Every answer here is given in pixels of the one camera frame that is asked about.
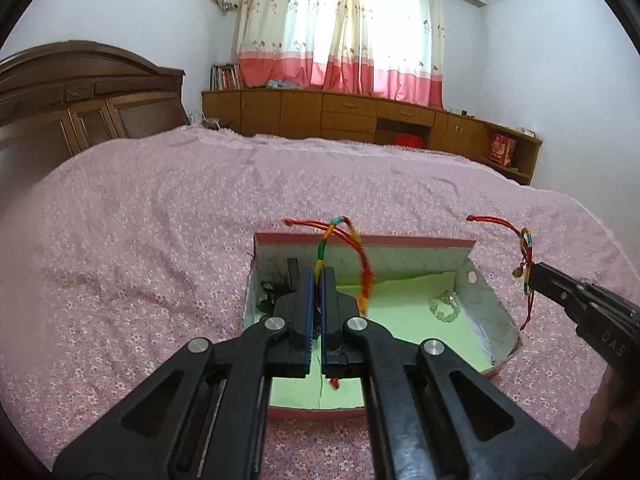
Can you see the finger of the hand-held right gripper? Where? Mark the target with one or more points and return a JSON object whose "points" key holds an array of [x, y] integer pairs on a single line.
{"points": [[555, 274], [552, 296]]}

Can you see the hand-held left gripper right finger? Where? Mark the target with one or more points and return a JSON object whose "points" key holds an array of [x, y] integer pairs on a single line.
{"points": [[327, 310]]}

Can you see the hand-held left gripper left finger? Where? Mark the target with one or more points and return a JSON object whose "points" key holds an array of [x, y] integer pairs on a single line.
{"points": [[307, 310]]}

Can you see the pink cardboard box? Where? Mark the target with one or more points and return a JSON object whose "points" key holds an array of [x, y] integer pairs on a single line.
{"points": [[400, 257]]}

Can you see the person's right hand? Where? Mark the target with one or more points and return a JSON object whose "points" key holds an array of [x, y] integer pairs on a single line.
{"points": [[597, 410]]}

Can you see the black feather hair clip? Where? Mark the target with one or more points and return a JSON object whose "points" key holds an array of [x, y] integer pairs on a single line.
{"points": [[280, 280]]}

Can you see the green paper liner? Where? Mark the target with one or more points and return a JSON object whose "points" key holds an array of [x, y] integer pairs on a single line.
{"points": [[415, 330]]}

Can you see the red printed carton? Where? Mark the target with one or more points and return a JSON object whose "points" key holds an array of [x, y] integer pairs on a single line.
{"points": [[502, 150]]}

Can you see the pink floral bedspread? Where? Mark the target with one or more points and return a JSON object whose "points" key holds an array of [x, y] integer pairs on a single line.
{"points": [[150, 235]]}

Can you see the red cloth in cabinet nook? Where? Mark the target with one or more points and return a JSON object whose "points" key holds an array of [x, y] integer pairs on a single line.
{"points": [[406, 141]]}

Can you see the long wooden cabinet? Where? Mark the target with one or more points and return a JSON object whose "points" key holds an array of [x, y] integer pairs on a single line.
{"points": [[300, 112]]}

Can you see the light blue cloth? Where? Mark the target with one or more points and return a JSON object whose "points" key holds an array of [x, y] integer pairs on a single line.
{"points": [[282, 84]]}

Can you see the row of books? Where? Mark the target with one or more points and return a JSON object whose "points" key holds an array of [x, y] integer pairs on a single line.
{"points": [[227, 77]]}

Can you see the white and pink floral curtain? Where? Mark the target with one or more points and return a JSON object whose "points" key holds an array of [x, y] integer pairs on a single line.
{"points": [[340, 20]]}

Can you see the dark wooden headboard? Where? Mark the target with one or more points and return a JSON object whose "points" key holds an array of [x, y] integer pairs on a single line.
{"points": [[75, 110]]}

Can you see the air conditioner wall pipe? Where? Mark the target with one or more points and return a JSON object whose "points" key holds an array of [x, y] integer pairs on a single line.
{"points": [[229, 5]]}

